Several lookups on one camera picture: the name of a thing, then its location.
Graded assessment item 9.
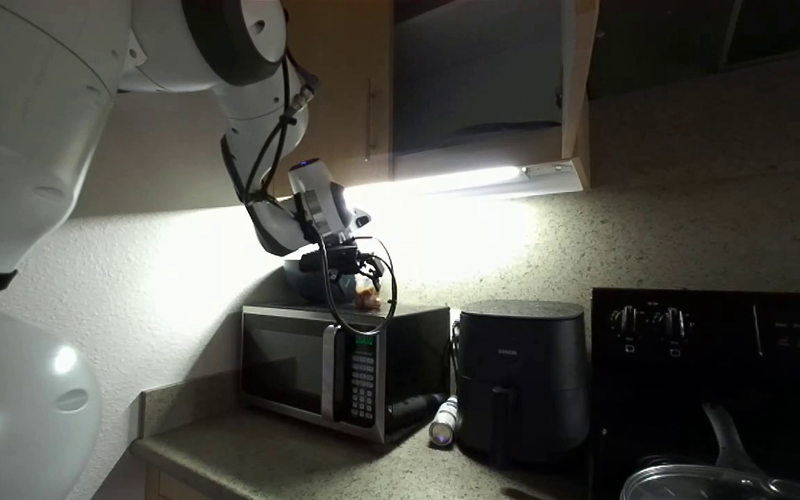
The small white cylinder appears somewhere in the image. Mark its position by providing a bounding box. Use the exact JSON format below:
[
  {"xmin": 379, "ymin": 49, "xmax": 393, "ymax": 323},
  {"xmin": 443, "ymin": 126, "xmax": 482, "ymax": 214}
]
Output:
[{"xmin": 425, "ymin": 391, "xmax": 465, "ymax": 451}]

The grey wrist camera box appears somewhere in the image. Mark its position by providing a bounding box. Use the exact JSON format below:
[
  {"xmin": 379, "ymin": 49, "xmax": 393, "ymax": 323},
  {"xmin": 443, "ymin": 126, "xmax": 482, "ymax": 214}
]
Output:
[{"xmin": 283, "ymin": 155, "xmax": 355, "ymax": 242}]

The amber liquid plastic bottle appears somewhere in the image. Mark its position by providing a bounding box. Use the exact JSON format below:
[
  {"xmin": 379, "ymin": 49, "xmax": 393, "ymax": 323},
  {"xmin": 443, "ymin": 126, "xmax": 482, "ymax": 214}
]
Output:
[{"xmin": 354, "ymin": 280, "xmax": 386, "ymax": 314}]

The black steel microwave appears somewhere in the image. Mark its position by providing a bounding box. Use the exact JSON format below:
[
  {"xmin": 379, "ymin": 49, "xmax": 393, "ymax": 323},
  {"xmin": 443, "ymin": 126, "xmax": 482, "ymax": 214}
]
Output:
[{"xmin": 236, "ymin": 301, "xmax": 455, "ymax": 453}]

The under-cabinet light strip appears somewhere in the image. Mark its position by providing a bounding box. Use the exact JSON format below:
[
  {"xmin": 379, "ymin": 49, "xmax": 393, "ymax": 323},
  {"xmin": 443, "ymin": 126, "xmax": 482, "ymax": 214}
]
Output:
[{"xmin": 341, "ymin": 160, "xmax": 528, "ymax": 202}]

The wooden wall cupboard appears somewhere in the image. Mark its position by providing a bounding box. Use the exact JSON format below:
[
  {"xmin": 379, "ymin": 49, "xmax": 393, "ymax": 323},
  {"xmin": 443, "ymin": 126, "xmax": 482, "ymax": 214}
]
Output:
[{"xmin": 75, "ymin": 0, "xmax": 573, "ymax": 217}]

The black air fryer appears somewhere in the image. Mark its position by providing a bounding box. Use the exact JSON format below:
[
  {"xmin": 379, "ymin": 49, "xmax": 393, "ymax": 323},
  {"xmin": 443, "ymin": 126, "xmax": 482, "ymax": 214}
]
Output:
[{"xmin": 450, "ymin": 296, "xmax": 596, "ymax": 473}]

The stove knob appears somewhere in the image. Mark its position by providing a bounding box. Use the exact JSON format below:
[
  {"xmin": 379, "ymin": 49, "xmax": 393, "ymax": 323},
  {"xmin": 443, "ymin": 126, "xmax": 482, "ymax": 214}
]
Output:
[
  {"xmin": 657, "ymin": 303, "xmax": 697, "ymax": 353},
  {"xmin": 607, "ymin": 303, "xmax": 646, "ymax": 353}
]

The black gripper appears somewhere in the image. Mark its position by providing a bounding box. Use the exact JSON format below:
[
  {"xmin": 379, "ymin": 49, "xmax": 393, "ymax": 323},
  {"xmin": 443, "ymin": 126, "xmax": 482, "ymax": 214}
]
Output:
[{"xmin": 297, "ymin": 231, "xmax": 390, "ymax": 287}]

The black kitchen stove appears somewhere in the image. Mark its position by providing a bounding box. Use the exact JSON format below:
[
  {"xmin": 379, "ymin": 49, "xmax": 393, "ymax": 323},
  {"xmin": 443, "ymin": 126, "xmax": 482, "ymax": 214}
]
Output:
[{"xmin": 587, "ymin": 287, "xmax": 800, "ymax": 500}]

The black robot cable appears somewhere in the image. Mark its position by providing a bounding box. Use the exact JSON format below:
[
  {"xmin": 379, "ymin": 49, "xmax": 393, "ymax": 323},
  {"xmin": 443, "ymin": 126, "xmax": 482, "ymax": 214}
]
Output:
[{"xmin": 318, "ymin": 231, "xmax": 404, "ymax": 339}]

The black pan with lid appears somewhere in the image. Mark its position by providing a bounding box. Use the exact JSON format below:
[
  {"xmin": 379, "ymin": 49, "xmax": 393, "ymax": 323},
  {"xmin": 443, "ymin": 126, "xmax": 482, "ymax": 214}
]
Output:
[{"xmin": 616, "ymin": 401, "xmax": 800, "ymax": 500}]

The open cupboard door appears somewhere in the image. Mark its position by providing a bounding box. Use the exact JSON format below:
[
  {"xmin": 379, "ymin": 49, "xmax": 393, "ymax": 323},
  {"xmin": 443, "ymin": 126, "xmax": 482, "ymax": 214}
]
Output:
[{"xmin": 560, "ymin": 0, "xmax": 607, "ymax": 194}]

